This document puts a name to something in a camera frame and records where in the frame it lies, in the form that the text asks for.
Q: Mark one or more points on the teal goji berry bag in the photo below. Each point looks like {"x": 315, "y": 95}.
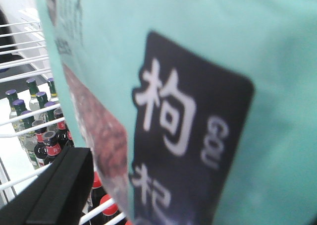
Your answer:
{"x": 198, "y": 112}

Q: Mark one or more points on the dark soy sauce bottle red cap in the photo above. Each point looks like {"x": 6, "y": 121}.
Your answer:
{"x": 107, "y": 214}

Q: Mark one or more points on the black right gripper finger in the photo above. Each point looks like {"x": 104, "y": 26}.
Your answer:
{"x": 57, "y": 196}

